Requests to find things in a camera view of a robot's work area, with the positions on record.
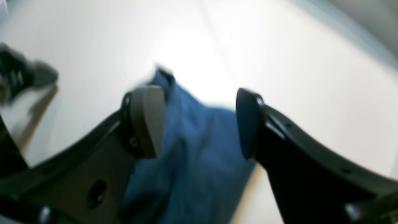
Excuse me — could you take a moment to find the dark blue t-shirt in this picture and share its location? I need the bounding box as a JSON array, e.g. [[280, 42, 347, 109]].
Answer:
[[120, 68, 255, 224]]

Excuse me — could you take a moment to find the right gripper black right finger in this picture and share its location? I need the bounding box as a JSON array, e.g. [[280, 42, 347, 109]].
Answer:
[[236, 88, 398, 224]]

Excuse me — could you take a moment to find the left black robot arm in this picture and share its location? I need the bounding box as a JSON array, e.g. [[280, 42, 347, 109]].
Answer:
[[0, 43, 59, 105]]

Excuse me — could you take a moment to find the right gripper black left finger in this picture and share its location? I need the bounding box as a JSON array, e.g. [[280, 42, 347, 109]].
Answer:
[[1, 85, 165, 224]]

